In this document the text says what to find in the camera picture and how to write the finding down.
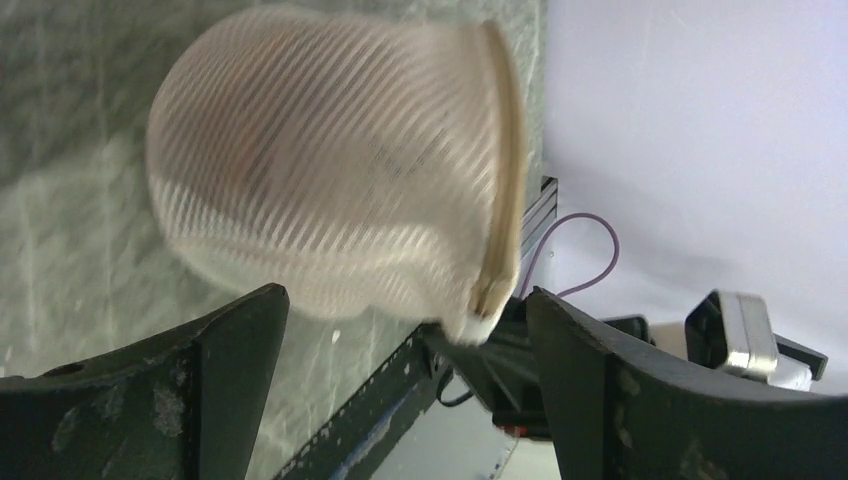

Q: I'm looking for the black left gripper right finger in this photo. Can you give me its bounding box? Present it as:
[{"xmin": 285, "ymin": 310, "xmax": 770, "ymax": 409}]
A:
[{"xmin": 526, "ymin": 289, "xmax": 847, "ymax": 479}]

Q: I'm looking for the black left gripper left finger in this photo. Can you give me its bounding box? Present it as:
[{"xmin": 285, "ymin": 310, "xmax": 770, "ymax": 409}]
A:
[{"xmin": 1, "ymin": 284, "xmax": 289, "ymax": 479}]

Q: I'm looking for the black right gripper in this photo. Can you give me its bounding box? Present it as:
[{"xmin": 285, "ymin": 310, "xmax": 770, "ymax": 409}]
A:
[{"xmin": 424, "ymin": 298, "xmax": 553, "ymax": 438}]

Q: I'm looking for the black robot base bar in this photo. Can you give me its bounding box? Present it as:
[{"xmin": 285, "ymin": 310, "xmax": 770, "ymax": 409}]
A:
[{"xmin": 275, "ymin": 324, "xmax": 452, "ymax": 480}]

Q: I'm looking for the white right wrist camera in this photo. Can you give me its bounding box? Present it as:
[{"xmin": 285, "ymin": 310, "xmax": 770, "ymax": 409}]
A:
[{"xmin": 684, "ymin": 290, "xmax": 828, "ymax": 392}]

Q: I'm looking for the aluminium frame rail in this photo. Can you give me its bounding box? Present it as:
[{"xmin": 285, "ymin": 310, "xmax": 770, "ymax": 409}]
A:
[{"xmin": 520, "ymin": 175, "xmax": 558, "ymax": 264}]

